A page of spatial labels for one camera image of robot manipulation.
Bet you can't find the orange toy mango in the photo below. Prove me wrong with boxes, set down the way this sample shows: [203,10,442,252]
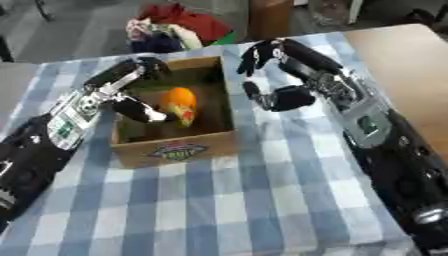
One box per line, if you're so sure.
[159,86,200,128]

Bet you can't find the black chair leg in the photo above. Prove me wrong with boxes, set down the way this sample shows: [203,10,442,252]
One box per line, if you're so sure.
[31,0,56,22]

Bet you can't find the bag of colourful clothes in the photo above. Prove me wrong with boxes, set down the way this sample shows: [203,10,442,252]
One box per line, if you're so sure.
[124,3,240,54]

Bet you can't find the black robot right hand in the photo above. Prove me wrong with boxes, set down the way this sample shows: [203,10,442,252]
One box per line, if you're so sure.
[234,37,361,113]

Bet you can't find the brown cardboard box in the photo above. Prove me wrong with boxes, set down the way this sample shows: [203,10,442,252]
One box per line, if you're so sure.
[246,0,296,42]

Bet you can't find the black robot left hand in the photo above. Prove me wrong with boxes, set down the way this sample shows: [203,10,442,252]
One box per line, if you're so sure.
[82,56,179,124]

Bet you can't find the tan cardboard box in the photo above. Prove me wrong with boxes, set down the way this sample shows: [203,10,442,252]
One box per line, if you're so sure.
[108,55,242,170]

